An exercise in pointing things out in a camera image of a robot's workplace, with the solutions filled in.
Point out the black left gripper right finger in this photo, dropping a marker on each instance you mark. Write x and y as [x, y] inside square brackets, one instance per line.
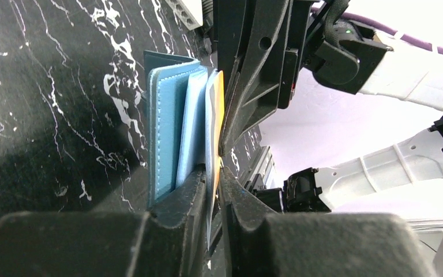
[261, 242]

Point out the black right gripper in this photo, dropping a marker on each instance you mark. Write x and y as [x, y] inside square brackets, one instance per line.
[252, 37]

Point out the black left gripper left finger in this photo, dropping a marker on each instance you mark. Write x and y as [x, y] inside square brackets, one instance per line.
[166, 240]

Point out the orange VIP credit card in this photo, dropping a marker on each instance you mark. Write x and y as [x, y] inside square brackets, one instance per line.
[214, 113]

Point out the light blue card holder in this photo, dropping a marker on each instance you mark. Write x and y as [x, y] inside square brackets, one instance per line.
[167, 78]

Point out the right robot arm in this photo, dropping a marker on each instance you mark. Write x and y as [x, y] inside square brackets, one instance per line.
[374, 150]

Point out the white rectangular box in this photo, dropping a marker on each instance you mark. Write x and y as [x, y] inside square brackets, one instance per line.
[188, 11]

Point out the aluminium frame rail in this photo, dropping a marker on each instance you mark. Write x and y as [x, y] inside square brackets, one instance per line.
[262, 173]

